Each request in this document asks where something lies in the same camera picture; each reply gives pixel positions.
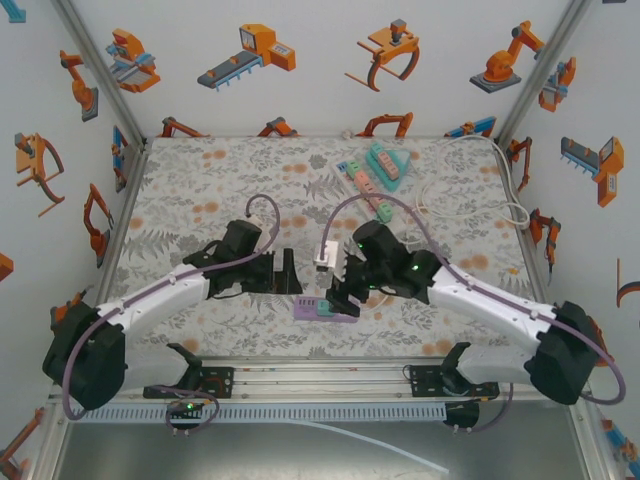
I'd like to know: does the white slotted cable duct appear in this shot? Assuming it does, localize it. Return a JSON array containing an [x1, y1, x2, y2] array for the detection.
[[74, 402, 448, 425]]

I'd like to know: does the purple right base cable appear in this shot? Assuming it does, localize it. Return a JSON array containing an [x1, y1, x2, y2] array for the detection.
[[447, 382, 516, 435]]

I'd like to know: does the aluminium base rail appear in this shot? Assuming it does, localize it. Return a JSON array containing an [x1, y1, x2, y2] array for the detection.
[[47, 355, 591, 404]]

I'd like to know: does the aluminium side rail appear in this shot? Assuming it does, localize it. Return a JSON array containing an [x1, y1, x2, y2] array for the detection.
[[492, 139, 559, 309], [94, 139, 151, 306]]

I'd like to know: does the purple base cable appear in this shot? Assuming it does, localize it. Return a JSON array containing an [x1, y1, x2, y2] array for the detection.
[[147, 382, 221, 437], [447, 382, 516, 435]]

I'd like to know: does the circuit board with green light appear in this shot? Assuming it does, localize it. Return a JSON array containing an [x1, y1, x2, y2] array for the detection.
[[167, 398, 206, 426]]

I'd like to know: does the teal triangular power strip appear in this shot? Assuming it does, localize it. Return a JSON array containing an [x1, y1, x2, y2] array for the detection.
[[364, 141, 415, 195]]

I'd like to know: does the thin white tube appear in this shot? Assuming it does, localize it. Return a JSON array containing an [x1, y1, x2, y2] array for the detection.
[[287, 418, 451, 475]]

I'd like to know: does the aluminium frame post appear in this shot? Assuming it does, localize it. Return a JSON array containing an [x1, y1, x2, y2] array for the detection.
[[494, 0, 596, 149], [49, 0, 149, 146]]

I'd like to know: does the purple power strip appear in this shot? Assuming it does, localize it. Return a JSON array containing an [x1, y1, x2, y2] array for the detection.
[[293, 295, 360, 325]]

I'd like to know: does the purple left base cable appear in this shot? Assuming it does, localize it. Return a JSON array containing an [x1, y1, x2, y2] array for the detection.
[[147, 382, 221, 437]]

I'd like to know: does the thick white power cable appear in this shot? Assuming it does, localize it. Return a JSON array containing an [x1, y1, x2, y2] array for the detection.
[[417, 135, 531, 230]]

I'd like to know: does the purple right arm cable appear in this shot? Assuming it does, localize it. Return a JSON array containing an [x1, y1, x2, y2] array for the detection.
[[319, 192, 627, 406]]

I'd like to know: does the aluminium frame bar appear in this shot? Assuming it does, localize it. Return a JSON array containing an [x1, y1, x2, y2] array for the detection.
[[569, 399, 619, 480], [27, 399, 69, 480]]

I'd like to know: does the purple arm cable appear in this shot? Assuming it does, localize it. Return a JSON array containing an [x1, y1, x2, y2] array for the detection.
[[63, 193, 281, 421], [319, 192, 627, 406]]

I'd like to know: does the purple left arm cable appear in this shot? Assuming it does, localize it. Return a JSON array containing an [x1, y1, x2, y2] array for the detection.
[[63, 193, 281, 421]]

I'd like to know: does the floral table mat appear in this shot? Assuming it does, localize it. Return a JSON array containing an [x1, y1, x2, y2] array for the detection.
[[107, 135, 554, 360]]

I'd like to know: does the white multicolour power strip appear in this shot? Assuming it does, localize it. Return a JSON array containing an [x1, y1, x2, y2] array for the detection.
[[329, 158, 409, 231]]

